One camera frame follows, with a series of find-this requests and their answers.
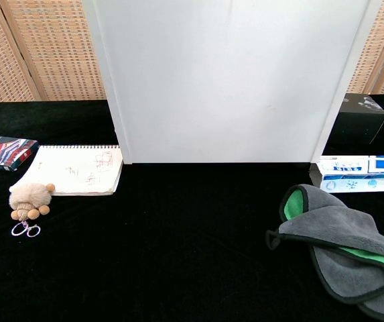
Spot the beige plush keychain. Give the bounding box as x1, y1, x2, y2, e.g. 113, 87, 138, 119
8, 182, 56, 237

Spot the white blue toothpaste box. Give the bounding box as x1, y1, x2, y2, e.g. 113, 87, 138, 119
308, 154, 384, 195

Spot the black velvet tablecloth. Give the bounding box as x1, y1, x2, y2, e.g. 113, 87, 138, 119
0, 93, 384, 322

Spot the grey green microfibre cloth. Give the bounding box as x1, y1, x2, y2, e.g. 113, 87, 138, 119
265, 183, 384, 319

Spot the spiral sketch notebook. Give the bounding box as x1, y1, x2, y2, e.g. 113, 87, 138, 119
19, 144, 125, 197

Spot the woven folding screen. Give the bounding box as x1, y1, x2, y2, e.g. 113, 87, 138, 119
0, 0, 384, 110

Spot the white cabinet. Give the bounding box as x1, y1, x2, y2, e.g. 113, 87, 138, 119
80, 0, 384, 165

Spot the black cardboard box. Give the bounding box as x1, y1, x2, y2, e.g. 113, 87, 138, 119
322, 93, 384, 146

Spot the black red card box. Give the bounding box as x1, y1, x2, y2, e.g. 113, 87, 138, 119
0, 134, 40, 172

